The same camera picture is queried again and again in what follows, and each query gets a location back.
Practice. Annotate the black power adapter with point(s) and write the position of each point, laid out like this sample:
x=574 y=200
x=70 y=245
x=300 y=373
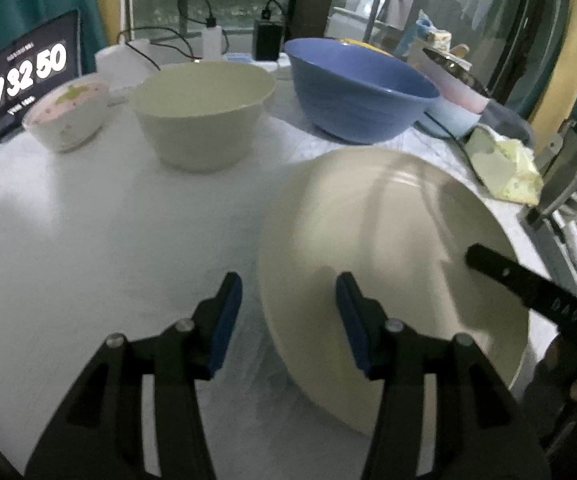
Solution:
x=268 y=40

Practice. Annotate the white power strip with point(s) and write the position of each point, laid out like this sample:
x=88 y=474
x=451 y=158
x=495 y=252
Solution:
x=241 y=57

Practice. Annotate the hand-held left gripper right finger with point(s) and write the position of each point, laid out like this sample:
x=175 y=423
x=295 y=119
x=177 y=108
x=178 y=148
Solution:
x=353 y=320

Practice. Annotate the black tablet with clock display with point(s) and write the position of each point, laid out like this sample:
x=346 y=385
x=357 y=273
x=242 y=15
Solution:
x=18 y=80

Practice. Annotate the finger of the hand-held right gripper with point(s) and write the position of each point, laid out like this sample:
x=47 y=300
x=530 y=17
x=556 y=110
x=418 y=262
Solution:
x=518 y=280

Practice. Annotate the grey cloth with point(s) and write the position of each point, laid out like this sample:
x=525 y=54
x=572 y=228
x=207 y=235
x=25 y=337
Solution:
x=510 y=122

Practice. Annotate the cream bowl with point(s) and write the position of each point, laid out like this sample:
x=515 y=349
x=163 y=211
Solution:
x=198 y=135

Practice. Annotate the pink strawberry print bowl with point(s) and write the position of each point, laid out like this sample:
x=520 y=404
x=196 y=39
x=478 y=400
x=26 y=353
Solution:
x=63 y=125

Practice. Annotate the yellow curtain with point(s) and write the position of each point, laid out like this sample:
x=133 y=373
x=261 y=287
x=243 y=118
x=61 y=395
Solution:
x=568 y=60
x=106 y=0

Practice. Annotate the cream plate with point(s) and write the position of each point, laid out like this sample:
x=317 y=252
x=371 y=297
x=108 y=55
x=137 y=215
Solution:
x=393 y=220

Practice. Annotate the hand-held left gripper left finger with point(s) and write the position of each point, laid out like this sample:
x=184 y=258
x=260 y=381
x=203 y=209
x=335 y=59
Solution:
x=226 y=320

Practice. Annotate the large blue bowl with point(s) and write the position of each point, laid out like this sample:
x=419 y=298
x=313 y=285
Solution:
x=358 y=105

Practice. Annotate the white desk lamp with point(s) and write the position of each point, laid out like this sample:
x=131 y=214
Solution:
x=118 y=67

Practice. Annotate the yellow cloth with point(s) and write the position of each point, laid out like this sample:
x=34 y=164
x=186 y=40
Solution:
x=508 y=170

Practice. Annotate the yellow wipes packet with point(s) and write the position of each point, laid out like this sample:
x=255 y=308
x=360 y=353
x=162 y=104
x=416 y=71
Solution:
x=363 y=44

